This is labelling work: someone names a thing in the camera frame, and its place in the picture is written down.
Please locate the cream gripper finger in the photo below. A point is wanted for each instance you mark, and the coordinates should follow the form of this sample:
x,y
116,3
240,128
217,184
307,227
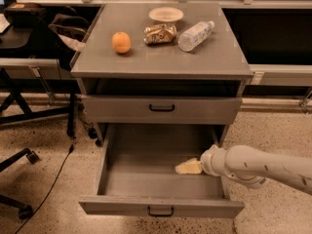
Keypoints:
x,y
190,167

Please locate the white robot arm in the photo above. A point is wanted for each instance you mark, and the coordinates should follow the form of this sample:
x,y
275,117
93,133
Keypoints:
x,y
251,167

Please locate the grey bottom drawer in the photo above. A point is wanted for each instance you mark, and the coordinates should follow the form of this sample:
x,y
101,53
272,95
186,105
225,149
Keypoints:
x,y
137,174

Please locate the grey drawer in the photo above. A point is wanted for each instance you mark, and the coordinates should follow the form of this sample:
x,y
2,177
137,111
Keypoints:
x,y
162,110
137,174

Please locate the grey middle drawer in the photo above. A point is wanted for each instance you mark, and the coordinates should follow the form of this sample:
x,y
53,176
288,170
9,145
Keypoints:
x,y
162,110

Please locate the grey drawer cabinet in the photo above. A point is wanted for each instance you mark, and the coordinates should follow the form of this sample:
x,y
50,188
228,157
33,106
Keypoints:
x,y
215,69

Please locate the clear plastic water bottle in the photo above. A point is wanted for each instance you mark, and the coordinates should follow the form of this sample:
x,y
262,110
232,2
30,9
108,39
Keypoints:
x,y
195,35

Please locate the gold snack bag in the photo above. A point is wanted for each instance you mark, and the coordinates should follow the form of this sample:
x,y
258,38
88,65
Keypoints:
x,y
159,33

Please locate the orange fruit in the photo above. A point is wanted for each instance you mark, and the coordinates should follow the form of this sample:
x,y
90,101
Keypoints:
x,y
121,42

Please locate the cream paper bowl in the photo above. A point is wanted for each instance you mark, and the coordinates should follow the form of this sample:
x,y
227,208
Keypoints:
x,y
166,14

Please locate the dark bag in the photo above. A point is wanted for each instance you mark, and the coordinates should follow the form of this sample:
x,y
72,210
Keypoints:
x,y
33,32

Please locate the black table frame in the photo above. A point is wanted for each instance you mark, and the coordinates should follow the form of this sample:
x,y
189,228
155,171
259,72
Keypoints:
x,y
27,112

